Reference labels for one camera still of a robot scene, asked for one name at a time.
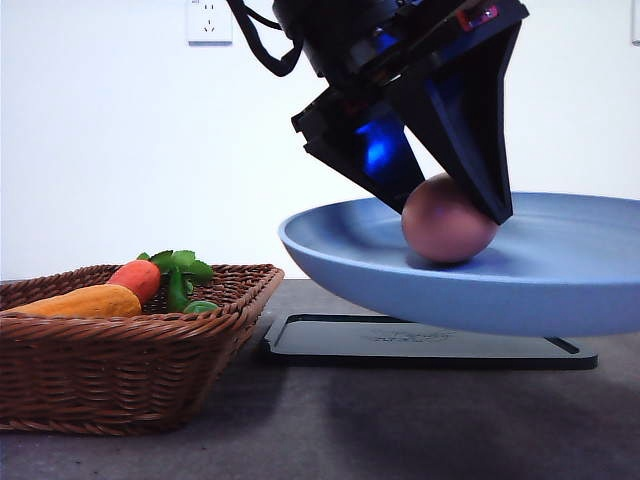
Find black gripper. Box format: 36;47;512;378
272;0;529;225

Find brown egg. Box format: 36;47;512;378
401;173;498;263

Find blue plate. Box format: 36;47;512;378
278;192;640;337

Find brown wicker basket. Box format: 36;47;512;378
0;264;284;436

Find black tray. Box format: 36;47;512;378
264;314;599;370

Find green leafy toy vegetable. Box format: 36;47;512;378
137;250;214;312

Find small green toy lime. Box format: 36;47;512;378
183;300;218;313

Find red-orange toy carrot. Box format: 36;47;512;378
106;260;161;300

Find yellow-orange toy vegetable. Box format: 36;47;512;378
3;284;142;317

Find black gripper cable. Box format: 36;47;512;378
226;0;303;77

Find white wall power socket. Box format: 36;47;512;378
186;0;233;47

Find white wall plate right edge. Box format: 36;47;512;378
630;0;640;48

